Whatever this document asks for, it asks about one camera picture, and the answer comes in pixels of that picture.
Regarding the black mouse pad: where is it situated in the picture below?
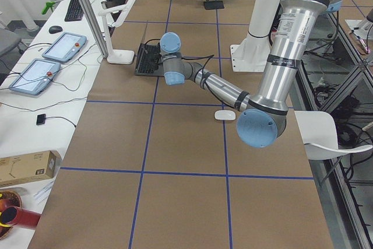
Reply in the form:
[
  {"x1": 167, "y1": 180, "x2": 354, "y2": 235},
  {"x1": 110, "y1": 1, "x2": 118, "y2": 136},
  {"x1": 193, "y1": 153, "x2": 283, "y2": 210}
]
[{"x1": 203, "y1": 1, "x2": 224, "y2": 10}]

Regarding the grey laptop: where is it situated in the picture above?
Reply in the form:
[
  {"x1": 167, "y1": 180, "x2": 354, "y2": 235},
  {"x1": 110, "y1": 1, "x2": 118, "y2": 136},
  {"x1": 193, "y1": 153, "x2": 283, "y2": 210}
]
[{"x1": 134, "y1": 21, "x2": 166, "y2": 78}]

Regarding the white computer mouse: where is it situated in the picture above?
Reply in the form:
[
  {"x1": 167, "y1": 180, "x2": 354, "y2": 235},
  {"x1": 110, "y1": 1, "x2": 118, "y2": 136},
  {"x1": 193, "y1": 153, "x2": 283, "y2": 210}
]
[{"x1": 214, "y1": 110, "x2": 236, "y2": 121}]

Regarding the white desk lamp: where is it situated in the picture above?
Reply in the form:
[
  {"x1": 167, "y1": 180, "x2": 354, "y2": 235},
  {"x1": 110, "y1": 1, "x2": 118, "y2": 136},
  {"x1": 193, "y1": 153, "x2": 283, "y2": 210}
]
[{"x1": 97, "y1": 0, "x2": 137, "y2": 65}]

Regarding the black computer mouse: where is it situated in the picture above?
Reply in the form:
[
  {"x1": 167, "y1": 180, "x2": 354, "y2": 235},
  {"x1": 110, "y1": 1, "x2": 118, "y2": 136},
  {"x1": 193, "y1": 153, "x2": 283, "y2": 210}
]
[{"x1": 48, "y1": 26, "x2": 63, "y2": 34}]

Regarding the black keyboard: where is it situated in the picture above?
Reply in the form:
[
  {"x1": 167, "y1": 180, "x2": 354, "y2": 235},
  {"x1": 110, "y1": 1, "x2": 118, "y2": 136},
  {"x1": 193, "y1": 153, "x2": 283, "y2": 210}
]
[{"x1": 64, "y1": 0, "x2": 84, "y2": 22}]

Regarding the upper blue teach pendant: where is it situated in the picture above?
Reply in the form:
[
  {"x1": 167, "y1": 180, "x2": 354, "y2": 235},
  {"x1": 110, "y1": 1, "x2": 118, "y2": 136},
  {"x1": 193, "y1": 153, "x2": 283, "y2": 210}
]
[{"x1": 42, "y1": 32, "x2": 87, "y2": 63}]

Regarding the blue teach pendant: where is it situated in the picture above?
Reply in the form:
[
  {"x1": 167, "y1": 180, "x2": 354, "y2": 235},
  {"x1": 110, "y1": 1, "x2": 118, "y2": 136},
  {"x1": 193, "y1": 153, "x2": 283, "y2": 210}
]
[
  {"x1": 42, "y1": 32, "x2": 87, "y2": 63},
  {"x1": 9, "y1": 59, "x2": 61, "y2": 96}
]

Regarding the white chair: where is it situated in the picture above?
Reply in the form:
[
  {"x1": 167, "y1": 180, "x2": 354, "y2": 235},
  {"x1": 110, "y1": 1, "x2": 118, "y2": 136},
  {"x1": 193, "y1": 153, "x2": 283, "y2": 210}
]
[{"x1": 294, "y1": 111, "x2": 372, "y2": 160}]

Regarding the lower blue teach pendant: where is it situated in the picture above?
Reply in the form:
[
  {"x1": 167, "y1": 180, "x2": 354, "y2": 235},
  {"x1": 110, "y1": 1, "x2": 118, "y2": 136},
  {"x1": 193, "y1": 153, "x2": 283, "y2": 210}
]
[{"x1": 9, "y1": 59, "x2": 61, "y2": 96}]

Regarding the small black square device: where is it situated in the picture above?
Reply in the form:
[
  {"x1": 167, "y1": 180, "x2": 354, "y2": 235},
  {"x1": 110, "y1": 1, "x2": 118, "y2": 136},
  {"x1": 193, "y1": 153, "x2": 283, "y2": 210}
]
[{"x1": 36, "y1": 114, "x2": 47, "y2": 125}]

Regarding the cardboard box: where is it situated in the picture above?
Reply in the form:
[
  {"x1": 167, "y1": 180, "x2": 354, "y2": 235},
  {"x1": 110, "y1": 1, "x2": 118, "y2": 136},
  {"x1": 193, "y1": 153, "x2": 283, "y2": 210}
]
[{"x1": 1, "y1": 150, "x2": 61, "y2": 188}]

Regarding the woven basket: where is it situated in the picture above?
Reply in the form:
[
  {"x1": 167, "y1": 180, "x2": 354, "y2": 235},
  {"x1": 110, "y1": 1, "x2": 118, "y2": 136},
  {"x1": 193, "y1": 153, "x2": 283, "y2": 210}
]
[{"x1": 1, "y1": 190, "x2": 22, "y2": 239}]

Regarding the red bottle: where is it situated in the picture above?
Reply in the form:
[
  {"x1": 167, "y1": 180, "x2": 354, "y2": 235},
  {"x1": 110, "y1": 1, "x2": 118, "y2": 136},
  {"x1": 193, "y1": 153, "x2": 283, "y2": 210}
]
[{"x1": 1, "y1": 206, "x2": 41, "y2": 229}]

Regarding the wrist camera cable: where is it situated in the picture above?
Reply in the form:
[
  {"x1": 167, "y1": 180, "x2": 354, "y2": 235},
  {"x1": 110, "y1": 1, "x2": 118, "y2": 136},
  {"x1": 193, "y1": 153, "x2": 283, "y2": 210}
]
[{"x1": 144, "y1": 37, "x2": 216, "y2": 98}]

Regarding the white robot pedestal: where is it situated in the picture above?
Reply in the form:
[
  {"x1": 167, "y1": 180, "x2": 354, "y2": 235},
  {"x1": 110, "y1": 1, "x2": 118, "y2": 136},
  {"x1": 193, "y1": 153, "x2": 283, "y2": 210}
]
[{"x1": 230, "y1": 0, "x2": 280, "y2": 72}]

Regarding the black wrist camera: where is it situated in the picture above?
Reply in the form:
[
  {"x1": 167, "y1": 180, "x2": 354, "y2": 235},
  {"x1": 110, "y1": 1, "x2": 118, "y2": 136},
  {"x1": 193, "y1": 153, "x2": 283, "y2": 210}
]
[{"x1": 144, "y1": 45, "x2": 160, "y2": 71}]

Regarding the aluminium frame post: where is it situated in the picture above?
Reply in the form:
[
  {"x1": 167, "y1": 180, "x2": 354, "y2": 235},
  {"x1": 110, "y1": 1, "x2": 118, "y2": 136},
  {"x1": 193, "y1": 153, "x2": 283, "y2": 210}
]
[{"x1": 79, "y1": 0, "x2": 108, "y2": 58}]

